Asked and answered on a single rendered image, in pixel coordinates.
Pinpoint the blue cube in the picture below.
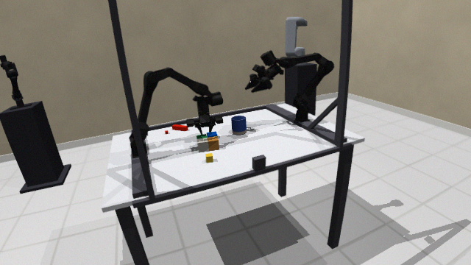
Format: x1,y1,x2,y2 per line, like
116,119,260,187
207,132,218,138

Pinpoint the red rectangular block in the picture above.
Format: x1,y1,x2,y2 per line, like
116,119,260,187
172,124,188,131

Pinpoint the dark blue mug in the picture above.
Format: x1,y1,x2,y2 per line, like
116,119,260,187
231,116,247,135

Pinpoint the yellow cube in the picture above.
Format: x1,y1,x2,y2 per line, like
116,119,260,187
205,153,213,163

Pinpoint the orange cube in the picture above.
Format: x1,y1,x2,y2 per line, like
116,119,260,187
207,136,219,151

